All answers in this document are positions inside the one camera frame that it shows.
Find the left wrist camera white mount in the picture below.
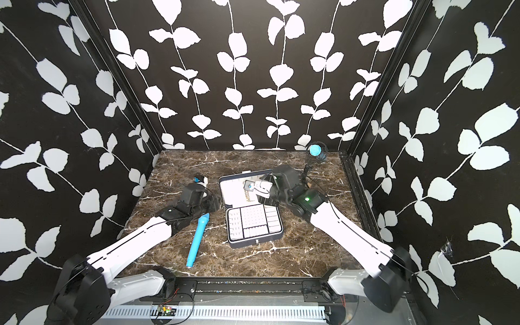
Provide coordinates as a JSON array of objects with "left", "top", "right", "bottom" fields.
[{"left": 193, "top": 173, "right": 209, "bottom": 187}]

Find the cyan marker pen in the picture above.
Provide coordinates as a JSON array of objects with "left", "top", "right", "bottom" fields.
[{"left": 186, "top": 213, "right": 210, "bottom": 268}]

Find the small circuit board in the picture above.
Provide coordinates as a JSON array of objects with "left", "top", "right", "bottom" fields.
[{"left": 157, "top": 306, "right": 177, "bottom": 318}]

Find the white perforated cable tray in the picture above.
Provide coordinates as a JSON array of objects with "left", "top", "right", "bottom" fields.
[{"left": 102, "top": 305, "right": 327, "bottom": 322}]

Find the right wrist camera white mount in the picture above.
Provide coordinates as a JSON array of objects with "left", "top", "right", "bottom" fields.
[{"left": 244, "top": 180, "right": 273, "bottom": 199}]

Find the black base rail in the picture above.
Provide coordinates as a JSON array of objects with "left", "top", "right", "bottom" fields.
[{"left": 162, "top": 277, "right": 411, "bottom": 303}]

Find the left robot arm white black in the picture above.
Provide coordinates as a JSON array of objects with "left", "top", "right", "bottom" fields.
[{"left": 44, "top": 183, "right": 222, "bottom": 324}]

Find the black mini tripod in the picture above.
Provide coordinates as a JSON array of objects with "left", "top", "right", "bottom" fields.
[{"left": 301, "top": 157, "right": 322, "bottom": 188}]

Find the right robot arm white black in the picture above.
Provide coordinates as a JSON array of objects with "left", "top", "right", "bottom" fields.
[{"left": 269, "top": 165, "right": 412, "bottom": 313}]

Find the cyan ball on tripod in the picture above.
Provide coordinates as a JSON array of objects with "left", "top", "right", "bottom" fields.
[{"left": 307, "top": 142, "right": 329, "bottom": 163}]

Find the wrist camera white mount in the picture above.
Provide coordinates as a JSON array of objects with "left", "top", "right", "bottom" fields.
[
  {"left": 244, "top": 180, "right": 273, "bottom": 199},
  {"left": 193, "top": 173, "right": 209, "bottom": 187}
]

